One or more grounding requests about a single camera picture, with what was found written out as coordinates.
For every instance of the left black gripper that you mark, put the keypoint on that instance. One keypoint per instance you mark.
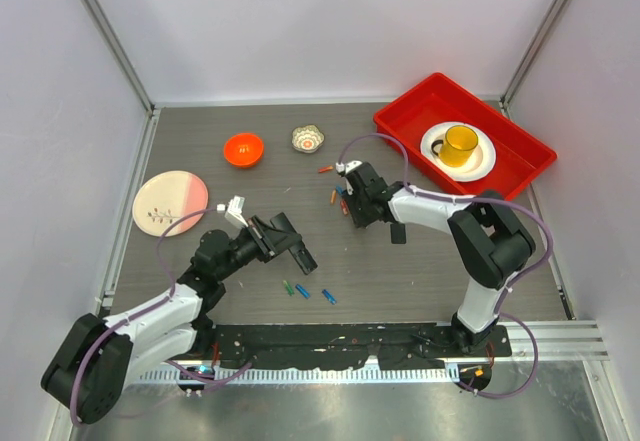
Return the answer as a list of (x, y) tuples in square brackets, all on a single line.
[(269, 240)]

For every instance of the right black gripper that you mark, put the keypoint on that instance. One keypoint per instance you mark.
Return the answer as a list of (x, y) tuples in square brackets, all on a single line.
[(360, 221)]

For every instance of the black remote control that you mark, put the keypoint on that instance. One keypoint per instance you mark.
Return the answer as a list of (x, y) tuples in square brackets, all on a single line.
[(297, 248)]

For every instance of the black remote battery cover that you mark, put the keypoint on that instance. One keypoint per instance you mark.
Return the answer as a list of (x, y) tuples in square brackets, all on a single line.
[(398, 234)]

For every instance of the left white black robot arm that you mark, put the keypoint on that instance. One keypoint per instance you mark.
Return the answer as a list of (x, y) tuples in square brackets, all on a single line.
[(100, 357)]

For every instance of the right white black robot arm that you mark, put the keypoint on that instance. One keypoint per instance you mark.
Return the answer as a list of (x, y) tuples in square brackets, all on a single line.
[(494, 246)]

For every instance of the green battery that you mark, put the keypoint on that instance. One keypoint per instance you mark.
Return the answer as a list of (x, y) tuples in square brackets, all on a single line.
[(288, 288)]

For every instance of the blue battery middle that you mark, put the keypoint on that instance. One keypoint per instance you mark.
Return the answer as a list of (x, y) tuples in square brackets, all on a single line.
[(302, 291)]

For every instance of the small patterned flower bowl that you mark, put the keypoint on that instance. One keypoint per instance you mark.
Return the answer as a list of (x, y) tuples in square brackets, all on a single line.
[(307, 139)]

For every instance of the blue battery right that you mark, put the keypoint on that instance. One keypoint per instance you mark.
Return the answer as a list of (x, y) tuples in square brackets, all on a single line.
[(330, 298)]

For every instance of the orange bowl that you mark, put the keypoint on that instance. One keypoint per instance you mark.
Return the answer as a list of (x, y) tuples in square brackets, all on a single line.
[(243, 150)]

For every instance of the yellow glass mug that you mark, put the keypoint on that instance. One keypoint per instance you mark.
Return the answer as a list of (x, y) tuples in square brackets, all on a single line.
[(456, 146)]

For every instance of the pink white floral plate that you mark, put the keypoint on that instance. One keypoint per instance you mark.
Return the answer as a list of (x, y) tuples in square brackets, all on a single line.
[(166, 198)]

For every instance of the white plate in bin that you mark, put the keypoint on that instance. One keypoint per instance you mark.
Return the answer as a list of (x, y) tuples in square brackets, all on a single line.
[(479, 164)]

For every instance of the red plastic bin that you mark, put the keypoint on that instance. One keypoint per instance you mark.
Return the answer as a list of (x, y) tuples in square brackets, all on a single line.
[(437, 99)]

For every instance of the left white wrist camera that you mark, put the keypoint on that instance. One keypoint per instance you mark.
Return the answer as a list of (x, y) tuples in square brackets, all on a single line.
[(232, 212)]

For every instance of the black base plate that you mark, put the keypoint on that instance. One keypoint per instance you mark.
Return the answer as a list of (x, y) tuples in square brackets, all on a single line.
[(339, 347)]

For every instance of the slotted cable duct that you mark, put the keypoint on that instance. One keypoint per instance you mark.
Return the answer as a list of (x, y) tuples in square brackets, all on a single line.
[(369, 374)]

